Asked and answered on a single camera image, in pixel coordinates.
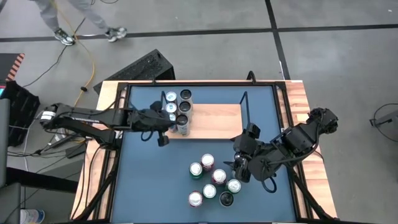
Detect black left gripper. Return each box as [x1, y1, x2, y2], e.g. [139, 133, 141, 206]
[132, 108, 178, 147]

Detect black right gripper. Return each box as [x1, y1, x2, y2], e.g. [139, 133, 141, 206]
[223, 136, 259, 183]

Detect dark-topped cans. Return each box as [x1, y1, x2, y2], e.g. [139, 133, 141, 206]
[175, 114, 191, 137]
[179, 88, 193, 103]
[219, 191, 235, 208]

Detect white Celsius can black lid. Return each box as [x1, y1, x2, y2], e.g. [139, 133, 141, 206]
[178, 101, 193, 116]

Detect red Coca-Cola can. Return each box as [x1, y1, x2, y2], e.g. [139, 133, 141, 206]
[188, 190, 204, 208]
[211, 169, 228, 187]
[200, 153, 216, 171]

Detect green Sprite can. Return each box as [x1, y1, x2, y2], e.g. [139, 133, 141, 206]
[202, 183, 218, 200]
[226, 178, 243, 195]
[188, 161, 205, 180]

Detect black computer case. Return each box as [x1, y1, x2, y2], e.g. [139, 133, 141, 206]
[93, 49, 177, 94]

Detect blue table mat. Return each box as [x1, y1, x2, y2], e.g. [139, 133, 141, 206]
[111, 85, 297, 222]

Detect black power brick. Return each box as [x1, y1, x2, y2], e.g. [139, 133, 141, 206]
[65, 144, 87, 159]

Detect black bench beam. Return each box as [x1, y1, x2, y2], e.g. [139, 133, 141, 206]
[6, 167, 79, 194]

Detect black crate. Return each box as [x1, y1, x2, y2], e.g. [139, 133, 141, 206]
[5, 80, 41, 147]

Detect grey stand leg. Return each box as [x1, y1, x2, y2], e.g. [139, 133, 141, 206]
[369, 109, 398, 128]

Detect person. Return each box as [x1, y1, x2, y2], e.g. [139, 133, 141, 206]
[29, 0, 128, 47]

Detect grey cabinet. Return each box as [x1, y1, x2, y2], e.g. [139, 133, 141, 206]
[0, 98, 22, 224]

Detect white blue container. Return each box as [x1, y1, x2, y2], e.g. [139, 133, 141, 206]
[20, 208, 46, 224]

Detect black orange striped mat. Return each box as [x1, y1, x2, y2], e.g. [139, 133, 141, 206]
[0, 52, 25, 82]

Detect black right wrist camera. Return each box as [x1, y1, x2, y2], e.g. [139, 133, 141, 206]
[245, 123, 261, 140]

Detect wooden shelf black wire frame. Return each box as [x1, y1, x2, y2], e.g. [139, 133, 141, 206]
[157, 90, 251, 142]

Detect black metal table frame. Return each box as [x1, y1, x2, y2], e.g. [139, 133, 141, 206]
[70, 79, 338, 224]

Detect yellow cable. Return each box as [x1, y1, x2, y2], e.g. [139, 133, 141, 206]
[51, 0, 96, 106]

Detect black floor cable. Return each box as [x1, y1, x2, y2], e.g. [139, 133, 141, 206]
[22, 17, 86, 88]

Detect black cable loop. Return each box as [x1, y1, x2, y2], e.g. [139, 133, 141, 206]
[369, 103, 398, 153]

